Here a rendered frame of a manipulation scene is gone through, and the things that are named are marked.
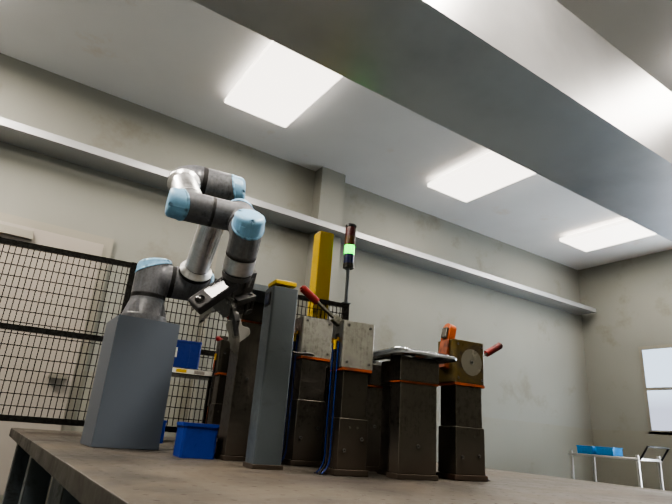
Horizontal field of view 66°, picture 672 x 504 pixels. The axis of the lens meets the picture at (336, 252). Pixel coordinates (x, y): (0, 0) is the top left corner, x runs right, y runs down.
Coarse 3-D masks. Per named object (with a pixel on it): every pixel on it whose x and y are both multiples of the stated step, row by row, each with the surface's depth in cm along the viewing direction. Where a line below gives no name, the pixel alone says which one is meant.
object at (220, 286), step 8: (216, 280) 125; (224, 280) 125; (208, 288) 123; (216, 288) 123; (224, 288) 123; (232, 288) 124; (192, 296) 122; (200, 296) 121; (208, 296) 122; (216, 296) 122; (224, 296) 124; (192, 304) 121; (200, 304) 120; (208, 304) 121; (200, 312) 120
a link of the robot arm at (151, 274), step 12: (144, 264) 179; (156, 264) 179; (168, 264) 183; (144, 276) 177; (156, 276) 178; (168, 276) 180; (132, 288) 178; (144, 288) 176; (156, 288) 178; (168, 288) 180
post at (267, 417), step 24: (288, 288) 135; (264, 312) 136; (288, 312) 133; (264, 336) 132; (288, 336) 131; (264, 360) 128; (288, 360) 130; (264, 384) 125; (288, 384) 128; (264, 408) 124; (264, 432) 122; (264, 456) 121
